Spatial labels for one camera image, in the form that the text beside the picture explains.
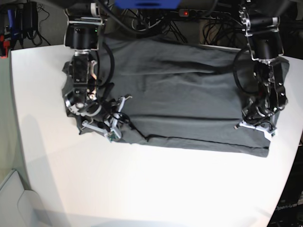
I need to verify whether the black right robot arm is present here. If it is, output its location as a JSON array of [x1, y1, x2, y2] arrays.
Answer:
[[62, 0, 131, 141]]

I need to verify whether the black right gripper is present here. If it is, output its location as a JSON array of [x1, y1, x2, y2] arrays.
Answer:
[[80, 94, 133, 139]]

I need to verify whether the dark grey t-shirt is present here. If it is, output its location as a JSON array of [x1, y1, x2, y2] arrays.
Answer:
[[61, 35, 291, 158]]

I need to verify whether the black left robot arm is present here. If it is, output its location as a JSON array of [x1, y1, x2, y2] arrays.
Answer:
[[233, 0, 292, 140]]

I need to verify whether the blue plastic box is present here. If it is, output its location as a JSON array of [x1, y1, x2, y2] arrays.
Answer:
[[115, 0, 180, 9]]

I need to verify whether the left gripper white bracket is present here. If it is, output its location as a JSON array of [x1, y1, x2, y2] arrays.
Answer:
[[233, 99, 278, 142]]

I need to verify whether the black power strip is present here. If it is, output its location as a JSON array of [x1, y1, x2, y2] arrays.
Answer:
[[178, 9, 231, 19]]

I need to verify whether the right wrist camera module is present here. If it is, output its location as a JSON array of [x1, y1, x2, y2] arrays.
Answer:
[[106, 132, 120, 142]]

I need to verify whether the red black clamp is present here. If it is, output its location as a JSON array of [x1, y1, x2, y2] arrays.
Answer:
[[0, 34, 10, 58]]

